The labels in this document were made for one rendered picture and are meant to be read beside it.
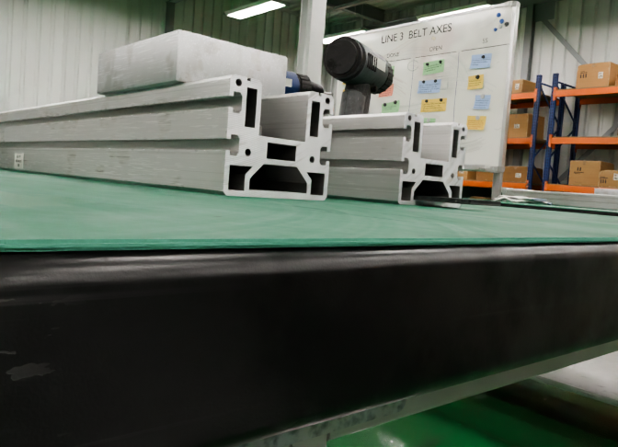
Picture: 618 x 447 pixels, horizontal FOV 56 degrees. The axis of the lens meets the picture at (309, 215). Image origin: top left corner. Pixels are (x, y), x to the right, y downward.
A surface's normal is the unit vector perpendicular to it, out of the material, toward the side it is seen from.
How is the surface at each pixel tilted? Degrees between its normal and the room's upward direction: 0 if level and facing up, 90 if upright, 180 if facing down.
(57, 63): 90
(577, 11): 90
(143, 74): 90
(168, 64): 90
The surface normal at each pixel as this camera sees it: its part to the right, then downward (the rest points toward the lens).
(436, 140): -0.75, -0.02
